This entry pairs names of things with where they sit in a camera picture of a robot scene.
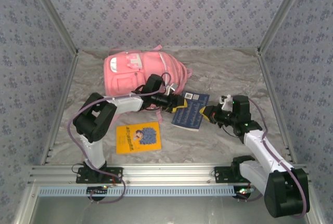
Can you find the right small circuit board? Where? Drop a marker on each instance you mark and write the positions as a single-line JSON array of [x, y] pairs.
[[243, 191]]

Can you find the left small circuit board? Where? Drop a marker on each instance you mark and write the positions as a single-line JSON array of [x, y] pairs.
[[97, 190]]

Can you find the grey metal panel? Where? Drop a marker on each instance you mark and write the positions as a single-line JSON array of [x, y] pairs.
[[169, 211]]

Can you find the aluminium front rail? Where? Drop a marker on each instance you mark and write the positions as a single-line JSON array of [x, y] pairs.
[[169, 173]]

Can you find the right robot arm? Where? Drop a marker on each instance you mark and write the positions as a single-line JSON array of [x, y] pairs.
[[286, 195]]

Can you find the small circuit board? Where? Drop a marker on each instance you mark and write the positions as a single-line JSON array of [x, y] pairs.
[[243, 191], [97, 190]]

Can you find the aluminium rail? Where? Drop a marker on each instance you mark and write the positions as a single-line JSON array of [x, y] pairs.
[[268, 78], [70, 73], [169, 173]]

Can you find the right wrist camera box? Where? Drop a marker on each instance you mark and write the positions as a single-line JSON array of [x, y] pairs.
[[226, 102]]

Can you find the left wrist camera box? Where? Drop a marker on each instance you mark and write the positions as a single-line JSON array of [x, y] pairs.
[[173, 89]]

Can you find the yellow cartoon cover book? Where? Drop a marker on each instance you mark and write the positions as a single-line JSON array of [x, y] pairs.
[[125, 141]]

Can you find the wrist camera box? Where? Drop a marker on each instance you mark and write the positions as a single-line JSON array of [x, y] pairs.
[[226, 102], [173, 89]]

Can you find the pink backpack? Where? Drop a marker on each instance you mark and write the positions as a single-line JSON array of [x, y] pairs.
[[125, 78]]

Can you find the aluminium left side rail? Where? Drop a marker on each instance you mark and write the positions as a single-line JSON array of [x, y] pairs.
[[70, 73]]

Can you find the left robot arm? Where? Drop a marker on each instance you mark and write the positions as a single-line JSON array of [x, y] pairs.
[[96, 120]]

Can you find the dark blue printed booklet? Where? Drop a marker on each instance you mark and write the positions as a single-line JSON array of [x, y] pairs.
[[190, 115]]

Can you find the aluminium right side rail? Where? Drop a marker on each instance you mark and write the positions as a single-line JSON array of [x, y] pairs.
[[268, 78]]

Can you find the aluminium right corner post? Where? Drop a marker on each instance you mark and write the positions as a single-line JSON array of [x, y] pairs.
[[281, 13]]

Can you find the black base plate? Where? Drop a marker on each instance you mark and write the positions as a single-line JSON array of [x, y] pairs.
[[221, 174], [118, 170]]

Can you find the aluminium corner post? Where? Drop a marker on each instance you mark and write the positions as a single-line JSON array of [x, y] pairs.
[[53, 13], [281, 13]]

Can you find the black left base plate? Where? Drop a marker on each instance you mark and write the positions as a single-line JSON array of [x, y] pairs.
[[118, 170]]

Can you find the aluminium left corner post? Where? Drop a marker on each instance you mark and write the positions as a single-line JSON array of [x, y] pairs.
[[53, 13]]

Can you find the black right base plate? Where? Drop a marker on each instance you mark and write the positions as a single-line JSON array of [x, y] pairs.
[[221, 174]]

